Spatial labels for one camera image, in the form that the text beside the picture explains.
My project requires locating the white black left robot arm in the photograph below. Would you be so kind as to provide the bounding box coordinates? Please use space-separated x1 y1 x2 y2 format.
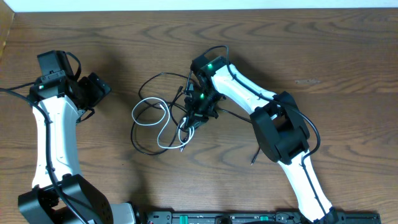
18 50 138 223

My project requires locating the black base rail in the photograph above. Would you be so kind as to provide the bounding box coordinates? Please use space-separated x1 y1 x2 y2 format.
143 211 382 224

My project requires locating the cardboard panel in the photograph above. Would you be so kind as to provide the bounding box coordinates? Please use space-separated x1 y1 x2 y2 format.
0 0 15 57

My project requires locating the white usb cable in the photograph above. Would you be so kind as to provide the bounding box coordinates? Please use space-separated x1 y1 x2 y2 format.
131 96 196 150

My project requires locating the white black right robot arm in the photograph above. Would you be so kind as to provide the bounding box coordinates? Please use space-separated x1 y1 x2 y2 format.
184 55 339 223

